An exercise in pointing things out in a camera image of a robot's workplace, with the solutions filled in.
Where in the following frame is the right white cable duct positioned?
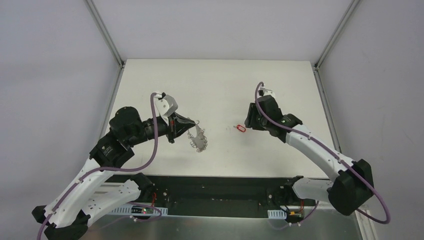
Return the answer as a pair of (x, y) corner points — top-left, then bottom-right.
(267, 209), (287, 220)

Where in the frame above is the aluminium frame post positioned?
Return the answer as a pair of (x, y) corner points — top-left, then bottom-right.
(314, 0), (362, 71)
(84, 0), (125, 69)

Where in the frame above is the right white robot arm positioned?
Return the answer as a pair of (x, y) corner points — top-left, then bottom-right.
(244, 95), (374, 216)

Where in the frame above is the left white cable duct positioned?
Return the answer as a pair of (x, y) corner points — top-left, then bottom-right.
(106, 204), (169, 217)

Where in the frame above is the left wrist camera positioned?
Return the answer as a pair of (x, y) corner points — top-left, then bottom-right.
(153, 92), (179, 125)

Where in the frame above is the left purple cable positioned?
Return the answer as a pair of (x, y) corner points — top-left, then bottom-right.
(36, 92), (165, 240)

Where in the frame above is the left aluminium frame post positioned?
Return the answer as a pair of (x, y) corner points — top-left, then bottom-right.
(84, 0), (125, 69)

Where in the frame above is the white cable duct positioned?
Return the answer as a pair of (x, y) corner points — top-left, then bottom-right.
(267, 209), (287, 220)
(106, 204), (169, 217)

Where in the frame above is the right aluminium frame post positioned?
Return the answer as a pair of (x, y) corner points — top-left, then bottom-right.
(314, 0), (362, 71)

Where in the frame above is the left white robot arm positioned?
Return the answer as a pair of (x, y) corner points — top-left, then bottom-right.
(32, 106), (196, 240)

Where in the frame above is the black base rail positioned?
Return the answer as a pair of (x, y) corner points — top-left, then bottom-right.
(99, 174), (342, 219)

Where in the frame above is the red key tag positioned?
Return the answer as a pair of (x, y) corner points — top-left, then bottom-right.
(233, 124), (247, 133)

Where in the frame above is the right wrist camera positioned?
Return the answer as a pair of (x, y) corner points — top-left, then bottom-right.
(258, 86), (276, 98)

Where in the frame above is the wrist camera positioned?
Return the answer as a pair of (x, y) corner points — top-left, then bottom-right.
(153, 92), (179, 125)
(258, 86), (276, 98)

